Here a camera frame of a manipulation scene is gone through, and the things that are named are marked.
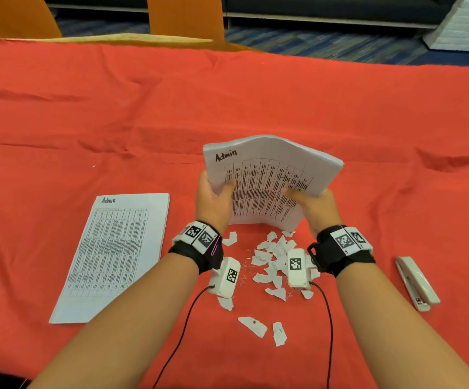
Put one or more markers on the person's right forearm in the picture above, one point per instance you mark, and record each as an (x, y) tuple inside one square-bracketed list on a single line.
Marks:
[(392, 332)]

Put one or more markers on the black marker wristband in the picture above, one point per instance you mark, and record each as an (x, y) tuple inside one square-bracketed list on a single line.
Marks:
[(190, 251), (340, 259)]

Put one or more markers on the red tablecloth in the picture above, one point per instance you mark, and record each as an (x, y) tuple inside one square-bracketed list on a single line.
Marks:
[(96, 97)]

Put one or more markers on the stack of printed papers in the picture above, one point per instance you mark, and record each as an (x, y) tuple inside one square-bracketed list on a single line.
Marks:
[(109, 247), (267, 174)]

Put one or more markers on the dark blue sofa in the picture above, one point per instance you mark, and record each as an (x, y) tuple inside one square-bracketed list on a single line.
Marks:
[(319, 5)]

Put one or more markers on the person's left hand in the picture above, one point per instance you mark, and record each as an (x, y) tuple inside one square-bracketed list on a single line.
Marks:
[(214, 210)]

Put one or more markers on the person's right hand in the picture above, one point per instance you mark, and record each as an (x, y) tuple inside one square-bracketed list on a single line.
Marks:
[(319, 214)]

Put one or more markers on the person's left forearm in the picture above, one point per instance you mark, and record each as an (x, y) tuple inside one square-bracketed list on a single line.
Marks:
[(129, 328)]

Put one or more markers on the white stapler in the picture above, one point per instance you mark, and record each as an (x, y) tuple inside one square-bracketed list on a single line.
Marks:
[(415, 281)]

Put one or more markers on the torn white paper scraps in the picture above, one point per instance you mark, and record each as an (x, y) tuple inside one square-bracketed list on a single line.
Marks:
[(263, 255)]

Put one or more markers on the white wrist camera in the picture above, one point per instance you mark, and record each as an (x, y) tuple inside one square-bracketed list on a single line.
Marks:
[(226, 279), (298, 271)]

